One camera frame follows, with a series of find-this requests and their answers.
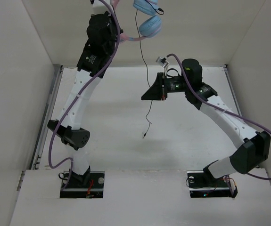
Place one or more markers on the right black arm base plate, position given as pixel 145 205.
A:
pixel 220 188

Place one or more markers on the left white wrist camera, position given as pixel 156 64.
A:
pixel 99 8

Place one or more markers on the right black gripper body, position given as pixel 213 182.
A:
pixel 168 83

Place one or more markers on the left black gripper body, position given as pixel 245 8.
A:
pixel 114 27

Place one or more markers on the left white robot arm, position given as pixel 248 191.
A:
pixel 103 40

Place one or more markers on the left metal table rail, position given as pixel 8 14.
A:
pixel 47 114

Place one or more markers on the pink blue cat-ear headphones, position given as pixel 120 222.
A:
pixel 152 26

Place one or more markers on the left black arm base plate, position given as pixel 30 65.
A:
pixel 94 188

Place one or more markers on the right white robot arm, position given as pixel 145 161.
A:
pixel 252 147

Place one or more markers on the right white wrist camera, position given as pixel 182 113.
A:
pixel 162 61

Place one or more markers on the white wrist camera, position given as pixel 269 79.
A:
pixel 99 8
pixel 162 61

